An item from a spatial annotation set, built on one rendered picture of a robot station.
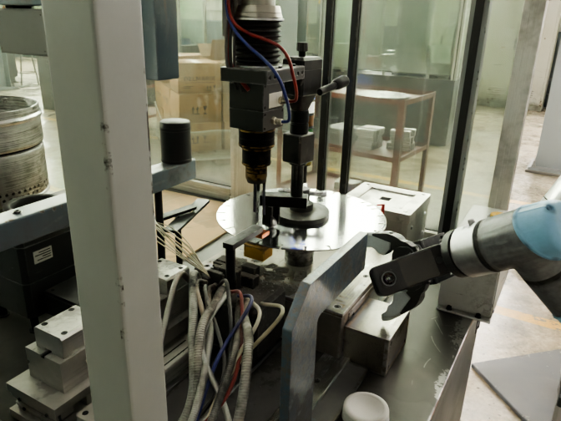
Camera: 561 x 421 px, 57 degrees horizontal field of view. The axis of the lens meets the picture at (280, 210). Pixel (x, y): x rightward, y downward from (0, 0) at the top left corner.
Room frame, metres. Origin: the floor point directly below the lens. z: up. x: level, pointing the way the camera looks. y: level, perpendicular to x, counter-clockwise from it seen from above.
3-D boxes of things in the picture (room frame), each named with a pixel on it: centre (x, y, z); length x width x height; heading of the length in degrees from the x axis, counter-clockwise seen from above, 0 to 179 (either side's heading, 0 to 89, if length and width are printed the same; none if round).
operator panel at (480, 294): (1.04, -0.45, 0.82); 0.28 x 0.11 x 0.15; 150
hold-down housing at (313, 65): (0.87, -0.03, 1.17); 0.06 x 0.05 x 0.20; 141
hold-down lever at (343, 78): (0.88, -0.07, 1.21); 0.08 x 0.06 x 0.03; 150
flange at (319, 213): (0.95, -0.04, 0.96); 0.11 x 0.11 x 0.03
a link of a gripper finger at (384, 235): (0.76, -0.19, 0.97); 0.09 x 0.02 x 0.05; 39
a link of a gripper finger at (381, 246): (0.81, -0.17, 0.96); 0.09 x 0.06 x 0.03; 39
